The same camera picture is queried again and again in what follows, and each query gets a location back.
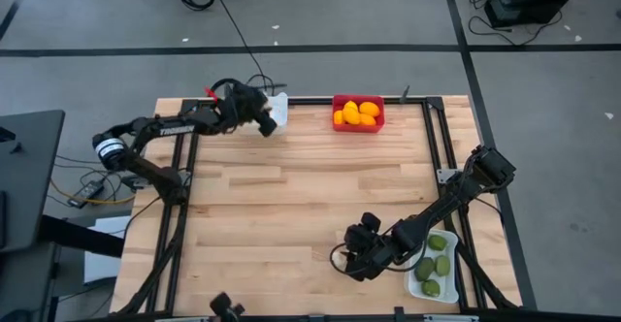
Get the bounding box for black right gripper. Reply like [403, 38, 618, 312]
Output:
[339, 223, 407, 283]

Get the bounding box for dark green avocado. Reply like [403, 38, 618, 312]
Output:
[413, 256, 437, 283]

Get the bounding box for white rectangular basket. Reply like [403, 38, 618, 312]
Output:
[236, 91, 290, 137]

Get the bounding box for white basket with curved rim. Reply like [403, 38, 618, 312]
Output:
[403, 225, 461, 306]

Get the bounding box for red plastic bin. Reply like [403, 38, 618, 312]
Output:
[331, 93, 386, 135]

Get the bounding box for silver mounting plate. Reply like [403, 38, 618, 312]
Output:
[436, 167, 460, 185]

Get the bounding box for black handheld device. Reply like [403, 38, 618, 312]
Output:
[209, 291, 246, 322]

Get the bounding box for black power adapter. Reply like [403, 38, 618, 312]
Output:
[66, 179, 106, 210]

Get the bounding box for white sheet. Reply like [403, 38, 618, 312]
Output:
[83, 213, 133, 285]

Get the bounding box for black desk beam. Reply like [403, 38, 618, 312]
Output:
[37, 213, 126, 259]

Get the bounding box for black desk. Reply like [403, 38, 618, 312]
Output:
[0, 109, 67, 254]

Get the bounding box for dark grey cabinet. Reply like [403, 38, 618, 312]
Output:
[0, 241, 64, 322]

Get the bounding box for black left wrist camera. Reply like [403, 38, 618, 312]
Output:
[255, 110, 279, 139]

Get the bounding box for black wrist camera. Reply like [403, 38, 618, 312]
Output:
[360, 210, 383, 234]
[255, 110, 279, 139]

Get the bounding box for looped black cables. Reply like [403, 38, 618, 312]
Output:
[207, 73, 277, 98]

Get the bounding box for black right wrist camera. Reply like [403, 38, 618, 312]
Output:
[360, 210, 383, 234]

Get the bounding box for long black floor cable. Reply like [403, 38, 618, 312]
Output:
[212, 0, 271, 96]

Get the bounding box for black aluminium table frame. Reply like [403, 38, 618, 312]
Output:
[115, 84, 524, 322]

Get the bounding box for yellow cable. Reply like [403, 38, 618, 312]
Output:
[48, 178, 137, 207]

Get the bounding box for black power cables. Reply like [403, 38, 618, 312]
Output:
[51, 152, 125, 190]

